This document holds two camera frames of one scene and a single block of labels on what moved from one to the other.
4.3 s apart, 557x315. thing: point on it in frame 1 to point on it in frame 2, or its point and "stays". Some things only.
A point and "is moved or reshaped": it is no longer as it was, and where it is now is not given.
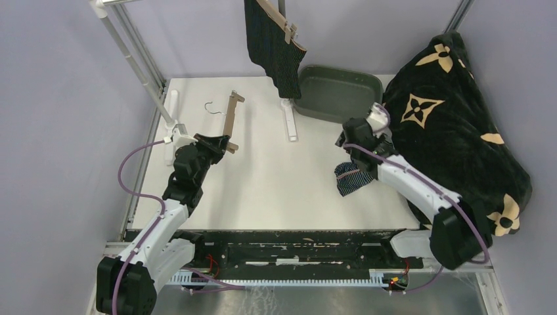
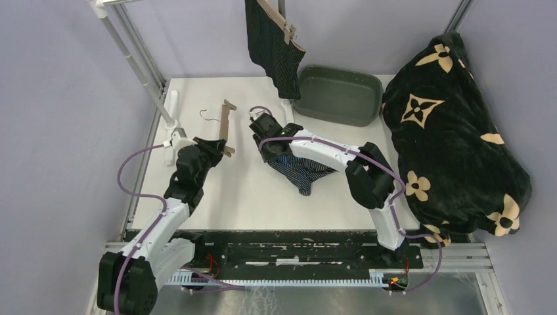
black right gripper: [380, 140] to [267, 156]
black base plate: [318, 251] stays
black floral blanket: [442, 123] stays
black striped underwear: [268, 48] stays
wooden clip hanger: [288, 28] stays
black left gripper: [216, 145] stays
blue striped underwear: [349, 178] is moved or reshaped
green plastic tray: [335, 95] stays
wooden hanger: [229, 118] is moved or reshaped
